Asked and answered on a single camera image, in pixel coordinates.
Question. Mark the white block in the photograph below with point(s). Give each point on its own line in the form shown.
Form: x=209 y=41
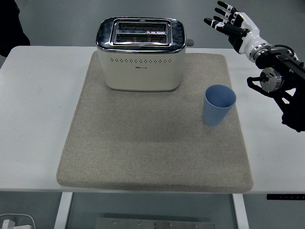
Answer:
x=8 y=224

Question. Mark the beige felt mat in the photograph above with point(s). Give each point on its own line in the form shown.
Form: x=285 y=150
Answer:
x=143 y=148

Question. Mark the black table control panel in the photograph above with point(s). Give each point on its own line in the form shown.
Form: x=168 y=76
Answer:
x=286 y=197

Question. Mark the white table leg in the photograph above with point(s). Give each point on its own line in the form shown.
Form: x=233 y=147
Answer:
x=63 y=210
x=240 y=212

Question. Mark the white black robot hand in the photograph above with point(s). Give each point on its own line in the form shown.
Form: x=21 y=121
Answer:
x=250 y=33

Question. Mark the cream and chrome toaster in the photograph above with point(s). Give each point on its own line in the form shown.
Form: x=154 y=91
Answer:
x=143 y=74

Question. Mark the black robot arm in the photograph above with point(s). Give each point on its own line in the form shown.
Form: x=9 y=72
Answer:
x=286 y=64

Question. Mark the blue plastic cup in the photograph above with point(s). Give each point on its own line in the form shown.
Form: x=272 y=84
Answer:
x=214 y=112

